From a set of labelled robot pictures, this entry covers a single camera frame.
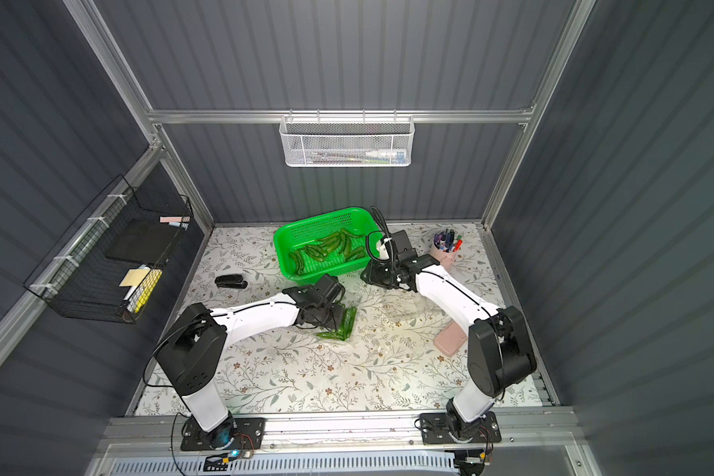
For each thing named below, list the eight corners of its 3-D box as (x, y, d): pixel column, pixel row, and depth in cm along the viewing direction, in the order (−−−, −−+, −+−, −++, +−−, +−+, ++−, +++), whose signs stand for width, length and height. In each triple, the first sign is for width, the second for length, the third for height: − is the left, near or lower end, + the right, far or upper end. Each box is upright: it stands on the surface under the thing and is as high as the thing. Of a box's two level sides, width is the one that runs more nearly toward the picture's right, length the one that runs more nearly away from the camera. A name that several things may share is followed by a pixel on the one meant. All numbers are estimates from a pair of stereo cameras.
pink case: (448, 359, 88) (450, 355, 85) (429, 341, 91) (431, 337, 89) (468, 340, 91) (471, 335, 89) (449, 323, 95) (451, 318, 92)
